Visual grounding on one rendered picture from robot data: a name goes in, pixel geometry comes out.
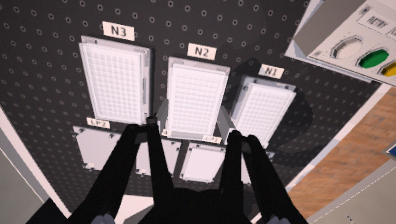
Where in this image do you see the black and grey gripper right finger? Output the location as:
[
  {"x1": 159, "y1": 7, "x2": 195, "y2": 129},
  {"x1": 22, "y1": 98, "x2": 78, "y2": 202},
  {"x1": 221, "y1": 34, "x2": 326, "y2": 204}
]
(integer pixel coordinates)
[{"x1": 217, "y1": 106, "x2": 309, "y2": 224}]

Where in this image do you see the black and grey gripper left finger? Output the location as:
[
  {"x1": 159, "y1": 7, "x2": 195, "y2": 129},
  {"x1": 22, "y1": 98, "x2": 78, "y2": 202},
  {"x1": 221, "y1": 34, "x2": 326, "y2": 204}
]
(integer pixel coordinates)
[{"x1": 63, "y1": 99, "x2": 184, "y2": 224}]

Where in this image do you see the white operator panel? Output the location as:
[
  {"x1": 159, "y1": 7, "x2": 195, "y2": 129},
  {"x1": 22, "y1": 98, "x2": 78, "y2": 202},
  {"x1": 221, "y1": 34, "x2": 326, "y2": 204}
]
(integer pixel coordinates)
[{"x1": 284, "y1": 0, "x2": 396, "y2": 88}]

